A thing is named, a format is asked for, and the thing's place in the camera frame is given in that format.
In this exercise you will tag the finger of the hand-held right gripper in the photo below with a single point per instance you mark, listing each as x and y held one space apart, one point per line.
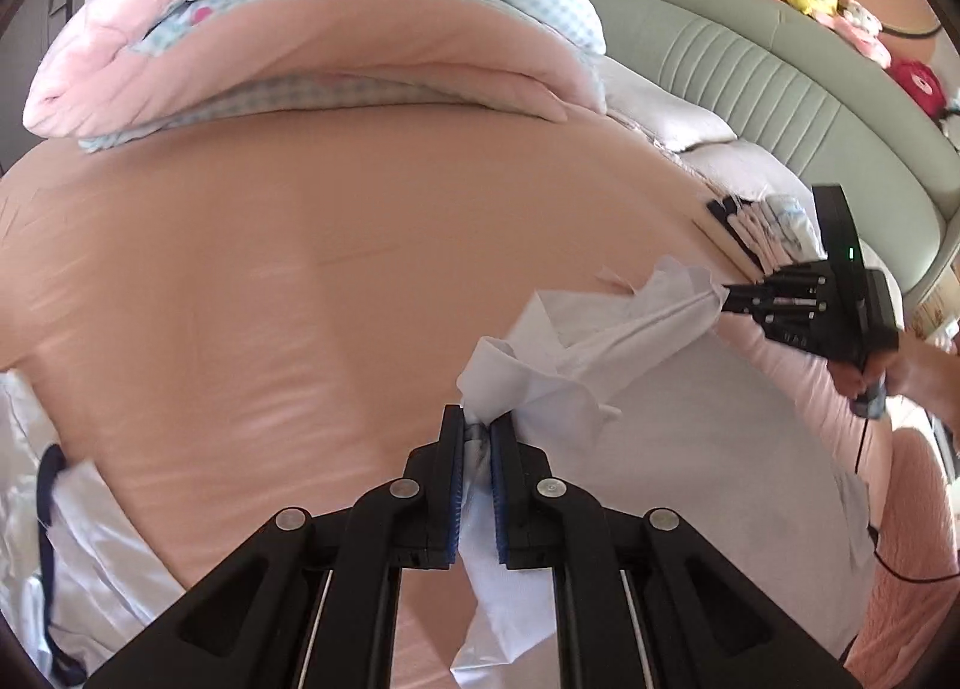
780 286
784 313

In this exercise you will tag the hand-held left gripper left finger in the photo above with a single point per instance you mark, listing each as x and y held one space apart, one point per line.
452 479

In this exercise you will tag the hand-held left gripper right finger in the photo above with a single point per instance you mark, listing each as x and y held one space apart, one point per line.
499 486

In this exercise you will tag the white shirt navy trim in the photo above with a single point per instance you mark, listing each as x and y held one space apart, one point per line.
675 419

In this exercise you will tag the person's right forearm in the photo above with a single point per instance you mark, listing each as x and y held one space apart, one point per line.
937 367

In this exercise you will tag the stack of folded clothes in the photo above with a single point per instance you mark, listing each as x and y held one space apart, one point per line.
750 232

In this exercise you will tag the person's right hand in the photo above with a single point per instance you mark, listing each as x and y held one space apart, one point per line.
851 378

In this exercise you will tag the light blue printed folded garment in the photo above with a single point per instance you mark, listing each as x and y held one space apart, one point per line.
791 228

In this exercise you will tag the navy folded garment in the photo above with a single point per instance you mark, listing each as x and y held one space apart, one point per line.
721 213

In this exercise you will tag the red plush toy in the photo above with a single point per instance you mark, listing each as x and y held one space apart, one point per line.
919 85

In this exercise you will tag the grey padded headboard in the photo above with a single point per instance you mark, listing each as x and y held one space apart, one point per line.
750 59

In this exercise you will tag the pink white plush toy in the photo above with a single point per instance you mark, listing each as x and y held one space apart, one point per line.
862 29

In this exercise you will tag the pink bed sheet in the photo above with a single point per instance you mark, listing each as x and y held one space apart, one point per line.
225 284

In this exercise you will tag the pink folded quilt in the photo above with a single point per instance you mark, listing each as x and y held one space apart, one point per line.
300 22

